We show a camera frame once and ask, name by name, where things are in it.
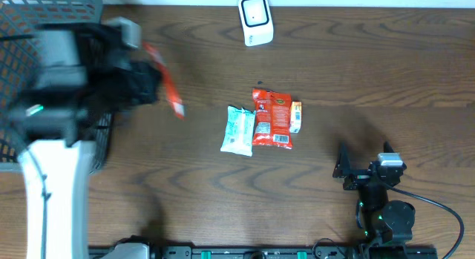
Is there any light green wipes pack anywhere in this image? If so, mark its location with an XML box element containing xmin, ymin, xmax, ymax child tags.
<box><xmin>220</xmin><ymin>105</ymin><xmax>255</xmax><ymax>157</ymax></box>

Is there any red snack bag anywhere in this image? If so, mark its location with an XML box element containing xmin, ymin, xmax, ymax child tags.
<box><xmin>252</xmin><ymin>88</ymin><xmax>293</xmax><ymax>149</ymax></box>

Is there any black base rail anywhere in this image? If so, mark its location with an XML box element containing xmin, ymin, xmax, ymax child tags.
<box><xmin>88</xmin><ymin>245</ymin><xmax>439</xmax><ymax>259</ymax></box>

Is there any small orange white box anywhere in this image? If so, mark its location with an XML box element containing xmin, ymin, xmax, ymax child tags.
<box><xmin>289</xmin><ymin>102</ymin><xmax>302</xmax><ymax>134</ymax></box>

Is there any white barcode scanner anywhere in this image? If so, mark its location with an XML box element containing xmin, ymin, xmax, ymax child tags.
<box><xmin>237</xmin><ymin>0</ymin><xmax>274</xmax><ymax>47</ymax></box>

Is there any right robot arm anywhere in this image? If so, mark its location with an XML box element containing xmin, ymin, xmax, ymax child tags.
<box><xmin>332</xmin><ymin>142</ymin><xmax>415</xmax><ymax>258</ymax></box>

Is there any red stick sachet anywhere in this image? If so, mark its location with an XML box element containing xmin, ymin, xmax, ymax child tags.
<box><xmin>142</xmin><ymin>42</ymin><xmax>185</xmax><ymax>119</ymax></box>

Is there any grey plastic mesh basket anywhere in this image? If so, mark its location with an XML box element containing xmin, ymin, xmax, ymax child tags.
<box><xmin>1</xmin><ymin>0</ymin><xmax>114</xmax><ymax>174</ymax></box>

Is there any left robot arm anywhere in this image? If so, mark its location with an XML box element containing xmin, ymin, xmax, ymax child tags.
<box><xmin>7</xmin><ymin>18</ymin><xmax>162</xmax><ymax>258</ymax></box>

